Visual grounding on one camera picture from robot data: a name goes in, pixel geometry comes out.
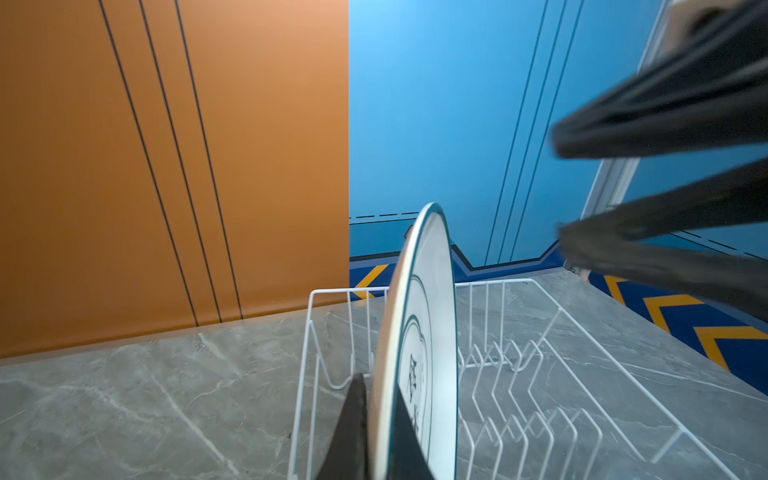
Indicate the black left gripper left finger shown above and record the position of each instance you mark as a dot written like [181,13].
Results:
[347,456]

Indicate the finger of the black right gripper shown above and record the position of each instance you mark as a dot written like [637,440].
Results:
[709,92]
[618,242]

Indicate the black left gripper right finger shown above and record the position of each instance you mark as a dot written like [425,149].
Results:
[406,459]

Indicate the white plate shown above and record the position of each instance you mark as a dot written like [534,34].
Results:
[418,350]

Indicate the white wire dish rack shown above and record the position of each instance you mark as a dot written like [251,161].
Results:
[538,396]

